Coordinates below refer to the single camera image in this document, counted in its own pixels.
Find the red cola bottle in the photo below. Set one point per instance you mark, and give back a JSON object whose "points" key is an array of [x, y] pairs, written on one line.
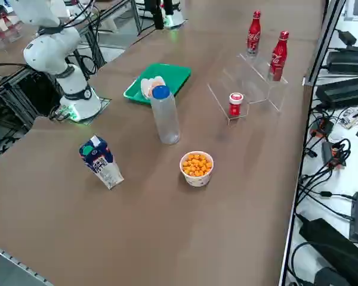
{"points": [[253, 35], [277, 59]]}

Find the black power brick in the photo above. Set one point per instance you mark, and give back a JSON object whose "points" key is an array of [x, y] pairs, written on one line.
{"points": [[349, 62], [343, 92]]}

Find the blue white milk carton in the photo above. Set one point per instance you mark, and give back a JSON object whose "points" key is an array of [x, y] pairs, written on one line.
{"points": [[103, 167]]}

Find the black red power plug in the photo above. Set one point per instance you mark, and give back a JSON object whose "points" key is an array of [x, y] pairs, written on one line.
{"points": [[338, 159], [322, 128]]}

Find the long black power strip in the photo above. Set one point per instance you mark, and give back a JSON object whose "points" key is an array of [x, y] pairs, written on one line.
{"points": [[331, 241]]}

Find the small black adapter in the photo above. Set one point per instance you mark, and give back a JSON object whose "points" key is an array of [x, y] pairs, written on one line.
{"points": [[327, 153]]}

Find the orange snack balls heap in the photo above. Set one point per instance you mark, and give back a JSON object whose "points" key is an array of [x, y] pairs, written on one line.
{"points": [[197, 165]]}

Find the clear acrylic display stand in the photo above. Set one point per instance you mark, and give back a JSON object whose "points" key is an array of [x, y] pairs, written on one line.
{"points": [[256, 86]]}

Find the white paper snack cup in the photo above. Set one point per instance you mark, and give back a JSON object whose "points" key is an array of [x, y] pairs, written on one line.
{"points": [[197, 179]]}

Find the pale snack packet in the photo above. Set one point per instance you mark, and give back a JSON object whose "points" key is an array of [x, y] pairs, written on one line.
{"points": [[149, 85]]}

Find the aluminium table rail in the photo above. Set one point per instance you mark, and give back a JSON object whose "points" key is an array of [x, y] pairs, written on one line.
{"points": [[15, 259]]}

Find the clear bottle with blue cap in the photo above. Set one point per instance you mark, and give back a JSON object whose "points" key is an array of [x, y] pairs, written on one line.
{"points": [[167, 119]]}

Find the black metal rack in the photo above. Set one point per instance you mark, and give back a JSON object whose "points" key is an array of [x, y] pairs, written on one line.
{"points": [[32, 92]]}

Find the green plastic tray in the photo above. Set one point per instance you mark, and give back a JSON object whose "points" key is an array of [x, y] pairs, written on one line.
{"points": [[170, 74]]}

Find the black power adapter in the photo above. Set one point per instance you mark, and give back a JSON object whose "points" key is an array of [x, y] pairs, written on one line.
{"points": [[347, 37]]}

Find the small red jar white lid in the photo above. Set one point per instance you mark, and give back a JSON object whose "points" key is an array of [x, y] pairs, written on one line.
{"points": [[235, 107]]}

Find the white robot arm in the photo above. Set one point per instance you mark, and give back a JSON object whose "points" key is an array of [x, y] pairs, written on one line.
{"points": [[176, 19], [47, 56]]}

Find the aluminium frame post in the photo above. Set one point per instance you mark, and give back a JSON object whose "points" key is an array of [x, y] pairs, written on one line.
{"points": [[322, 44]]}

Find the white printed packet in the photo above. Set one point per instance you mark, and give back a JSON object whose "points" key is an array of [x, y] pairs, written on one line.
{"points": [[356, 116]]}

